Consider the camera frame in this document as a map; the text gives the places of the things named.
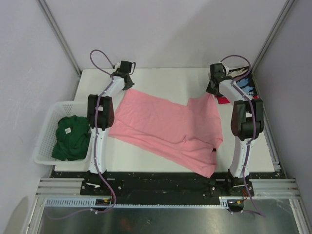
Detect pink t shirt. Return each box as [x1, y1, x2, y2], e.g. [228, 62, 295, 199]
[109, 90, 223, 178]

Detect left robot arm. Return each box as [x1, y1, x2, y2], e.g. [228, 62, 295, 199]
[87, 74, 134, 174]

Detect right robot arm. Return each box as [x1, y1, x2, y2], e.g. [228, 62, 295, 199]
[207, 75, 264, 195]

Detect green t shirt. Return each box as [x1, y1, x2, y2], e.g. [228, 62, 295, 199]
[52, 115, 91, 161]

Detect white perforated plastic basket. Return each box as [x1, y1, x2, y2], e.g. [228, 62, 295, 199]
[32, 101, 91, 166]

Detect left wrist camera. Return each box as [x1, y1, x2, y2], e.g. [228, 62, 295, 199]
[115, 60, 136, 75]

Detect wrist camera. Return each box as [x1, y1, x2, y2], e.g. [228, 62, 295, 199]
[210, 63, 226, 79]
[115, 60, 136, 75]

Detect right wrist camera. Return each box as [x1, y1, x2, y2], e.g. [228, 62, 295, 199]
[210, 63, 226, 79]

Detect left aluminium frame post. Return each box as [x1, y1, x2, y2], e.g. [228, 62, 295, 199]
[36, 0, 82, 77]

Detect aluminium frame post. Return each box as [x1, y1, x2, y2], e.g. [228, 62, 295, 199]
[36, 0, 82, 77]
[252, 0, 297, 73]

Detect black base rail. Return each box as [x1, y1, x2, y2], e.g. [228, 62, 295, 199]
[80, 172, 254, 204]

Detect right aluminium frame post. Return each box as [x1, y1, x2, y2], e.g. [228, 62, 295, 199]
[252, 0, 297, 73]

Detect white cable duct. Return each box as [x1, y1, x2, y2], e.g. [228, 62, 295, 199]
[44, 197, 243, 210]

